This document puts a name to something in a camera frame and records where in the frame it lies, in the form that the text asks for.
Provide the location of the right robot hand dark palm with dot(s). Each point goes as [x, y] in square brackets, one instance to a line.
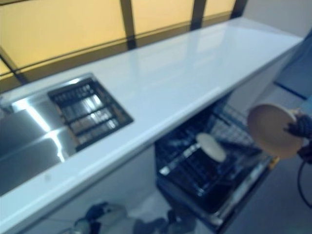
[298, 126]

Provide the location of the left robot hand dark palm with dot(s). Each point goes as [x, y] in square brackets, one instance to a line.
[97, 214]

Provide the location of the cream round plate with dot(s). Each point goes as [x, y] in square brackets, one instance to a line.
[270, 131]
[210, 147]

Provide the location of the dishwasher lower rack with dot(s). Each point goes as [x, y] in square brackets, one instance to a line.
[207, 185]

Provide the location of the black sink dish rack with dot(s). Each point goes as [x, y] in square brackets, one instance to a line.
[87, 114]

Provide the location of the stainless steel sink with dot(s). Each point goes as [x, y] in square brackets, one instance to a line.
[31, 136]

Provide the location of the dark window frame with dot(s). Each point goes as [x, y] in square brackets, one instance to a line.
[128, 31]

